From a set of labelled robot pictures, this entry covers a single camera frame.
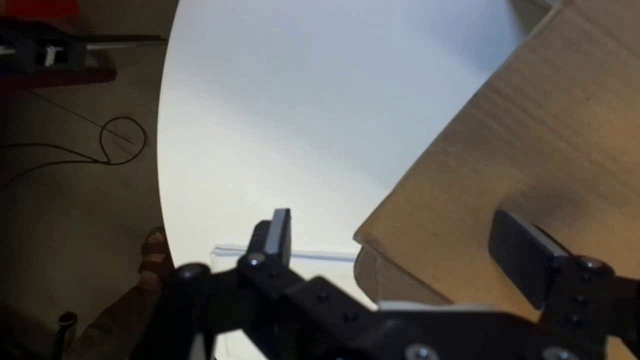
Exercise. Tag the dark metal frame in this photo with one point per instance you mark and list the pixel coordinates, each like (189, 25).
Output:
(45, 55)

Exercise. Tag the brown cardboard box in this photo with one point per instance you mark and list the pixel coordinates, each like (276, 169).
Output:
(525, 150)

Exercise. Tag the clear plastic strip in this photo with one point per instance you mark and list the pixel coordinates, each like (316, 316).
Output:
(320, 256)

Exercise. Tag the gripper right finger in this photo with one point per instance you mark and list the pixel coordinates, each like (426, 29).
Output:
(575, 300)

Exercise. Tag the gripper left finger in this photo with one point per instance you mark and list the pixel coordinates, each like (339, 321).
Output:
(280, 295)

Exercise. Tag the person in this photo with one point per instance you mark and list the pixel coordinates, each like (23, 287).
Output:
(152, 270)

